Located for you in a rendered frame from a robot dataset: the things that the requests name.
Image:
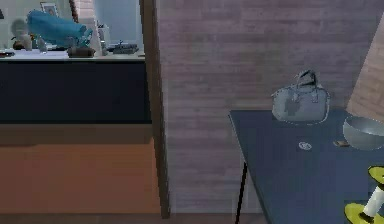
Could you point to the dark grey flat gadget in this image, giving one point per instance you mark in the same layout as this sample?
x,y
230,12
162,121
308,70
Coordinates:
x,y
125,49

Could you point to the grey handbag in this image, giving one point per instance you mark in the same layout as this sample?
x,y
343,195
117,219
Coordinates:
x,y
300,105

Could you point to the small round white disc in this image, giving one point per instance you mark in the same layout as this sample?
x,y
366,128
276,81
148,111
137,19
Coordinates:
x,y
305,145

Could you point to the dark blue cabinet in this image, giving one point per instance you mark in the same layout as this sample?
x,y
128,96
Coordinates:
x,y
73,90

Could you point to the dark brown flat object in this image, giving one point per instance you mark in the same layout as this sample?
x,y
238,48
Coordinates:
x,y
81,51

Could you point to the dark blue table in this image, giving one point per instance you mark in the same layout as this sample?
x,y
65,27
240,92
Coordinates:
x,y
300,180

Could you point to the small brown block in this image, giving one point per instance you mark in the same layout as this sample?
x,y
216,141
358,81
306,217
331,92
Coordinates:
x,y
341,143

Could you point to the blue cloth bundle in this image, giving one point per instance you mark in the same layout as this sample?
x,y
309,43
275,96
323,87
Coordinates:
x,y
55,28

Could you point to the small clear bottle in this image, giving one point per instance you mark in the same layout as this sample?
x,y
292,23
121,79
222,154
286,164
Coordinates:
x,y
41,45

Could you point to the grey metal bowl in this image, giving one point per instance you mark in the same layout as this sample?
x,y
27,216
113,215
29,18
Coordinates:
x,y
365,133

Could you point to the framed picture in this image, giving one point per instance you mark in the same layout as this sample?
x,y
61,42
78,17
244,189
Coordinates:
x,y
49,9

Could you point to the grey round figurine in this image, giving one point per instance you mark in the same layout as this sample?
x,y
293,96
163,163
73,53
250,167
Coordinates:
x,y
20,31

